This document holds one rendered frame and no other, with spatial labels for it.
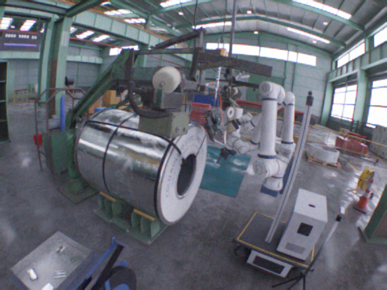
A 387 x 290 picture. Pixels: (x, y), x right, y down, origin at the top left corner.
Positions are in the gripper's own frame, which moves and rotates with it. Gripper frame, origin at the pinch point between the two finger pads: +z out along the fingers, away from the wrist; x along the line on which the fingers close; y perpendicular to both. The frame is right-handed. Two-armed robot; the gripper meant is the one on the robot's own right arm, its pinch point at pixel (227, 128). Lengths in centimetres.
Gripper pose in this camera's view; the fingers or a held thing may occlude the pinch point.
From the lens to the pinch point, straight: 236.9
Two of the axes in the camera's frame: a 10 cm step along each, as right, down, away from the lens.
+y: 4.5, 2.5, 8.6
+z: -8.2, 5.0, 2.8
